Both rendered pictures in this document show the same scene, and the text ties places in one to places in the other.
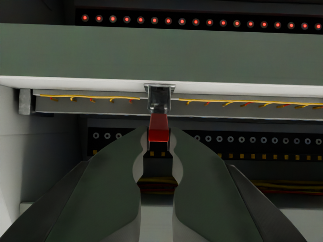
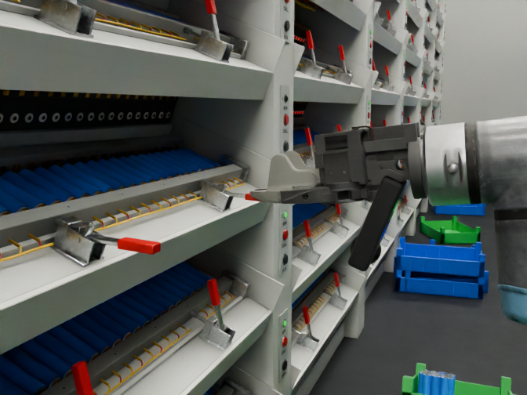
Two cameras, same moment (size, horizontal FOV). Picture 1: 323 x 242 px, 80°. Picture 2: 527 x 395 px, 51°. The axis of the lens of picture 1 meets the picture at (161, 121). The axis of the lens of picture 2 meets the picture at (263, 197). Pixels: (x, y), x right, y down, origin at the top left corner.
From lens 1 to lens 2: 0.67 m
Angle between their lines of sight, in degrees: 74
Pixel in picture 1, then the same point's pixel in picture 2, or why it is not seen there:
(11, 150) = (258, 142)
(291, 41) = (179, 259)
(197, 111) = (184, 186)
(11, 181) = (264, 121)
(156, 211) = (218, 94)
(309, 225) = (139, 77)
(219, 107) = (172, 193)
